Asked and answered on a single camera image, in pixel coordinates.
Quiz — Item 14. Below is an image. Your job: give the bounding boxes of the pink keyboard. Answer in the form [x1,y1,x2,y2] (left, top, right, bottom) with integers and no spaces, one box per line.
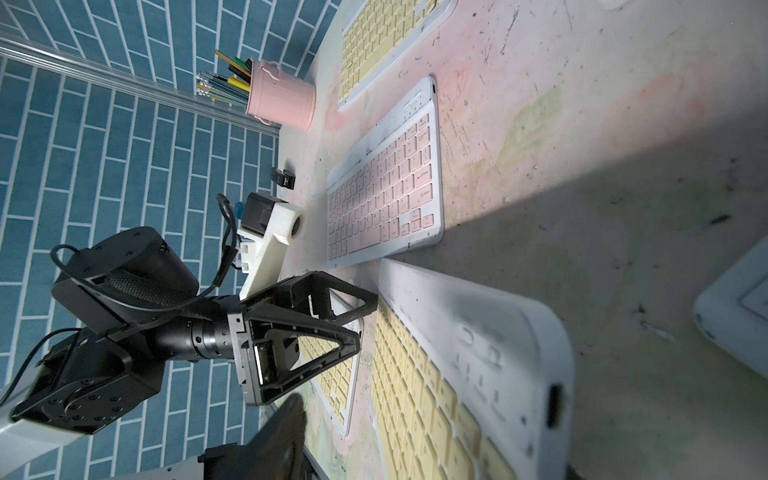
[326,75,445,269]

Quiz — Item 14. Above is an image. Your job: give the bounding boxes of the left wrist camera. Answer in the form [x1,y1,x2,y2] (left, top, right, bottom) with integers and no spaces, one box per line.
[237,192,302,300]

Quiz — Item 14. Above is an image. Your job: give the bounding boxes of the white keyboard right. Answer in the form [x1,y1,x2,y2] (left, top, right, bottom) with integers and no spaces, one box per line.
[694,239,767,377]

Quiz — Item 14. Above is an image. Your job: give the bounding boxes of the yellow keyboard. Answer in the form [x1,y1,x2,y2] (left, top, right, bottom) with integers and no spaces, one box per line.
[372,260,575,479]
[337,0,457,112]
[294,291,364,438]

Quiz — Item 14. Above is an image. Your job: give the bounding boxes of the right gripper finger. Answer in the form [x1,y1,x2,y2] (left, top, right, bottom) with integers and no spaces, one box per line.
[239,394,307,479]

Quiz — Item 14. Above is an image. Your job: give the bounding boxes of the pink pencil cup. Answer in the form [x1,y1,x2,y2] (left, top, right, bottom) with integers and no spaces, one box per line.
[246,60,317,132]

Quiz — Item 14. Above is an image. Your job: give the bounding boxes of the pencils in cup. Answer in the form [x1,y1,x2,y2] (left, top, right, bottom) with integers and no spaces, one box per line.
[195,50,253,109]

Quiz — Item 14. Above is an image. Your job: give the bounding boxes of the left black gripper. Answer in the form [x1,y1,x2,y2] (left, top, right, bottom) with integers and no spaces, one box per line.
[228,271,378,405]

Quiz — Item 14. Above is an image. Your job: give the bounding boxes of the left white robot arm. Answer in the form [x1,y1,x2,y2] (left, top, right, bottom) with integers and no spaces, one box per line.
[1,227,378,473]

